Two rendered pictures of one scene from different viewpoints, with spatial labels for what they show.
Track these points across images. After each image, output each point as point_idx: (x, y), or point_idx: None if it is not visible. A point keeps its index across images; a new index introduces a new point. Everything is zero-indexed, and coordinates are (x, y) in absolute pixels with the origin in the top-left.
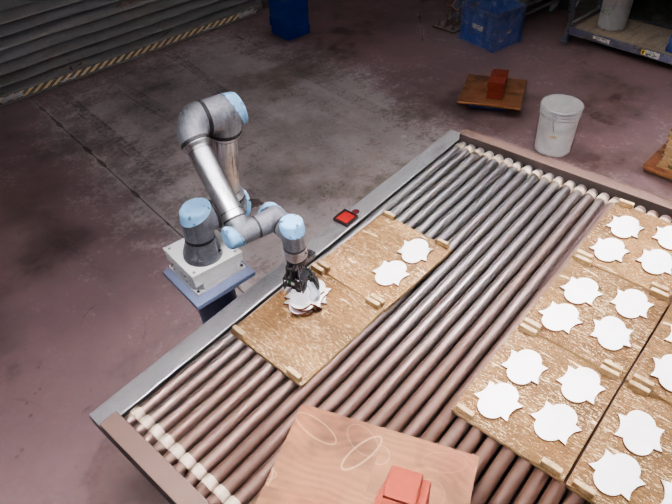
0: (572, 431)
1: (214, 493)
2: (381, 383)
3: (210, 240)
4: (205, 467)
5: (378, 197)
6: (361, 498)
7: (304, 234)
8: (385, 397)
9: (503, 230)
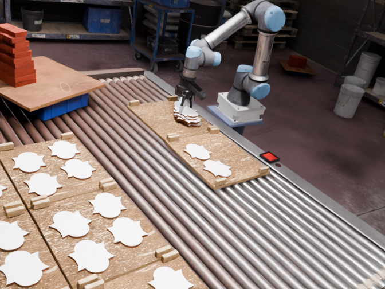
0: (16, 164)
1: None
2: None
3: (235, 88)
4: (103, 82)
5: (296, 180)
6: (43, 81)
7: (189, 59)
8: (102, 128)
9: (236, 235)
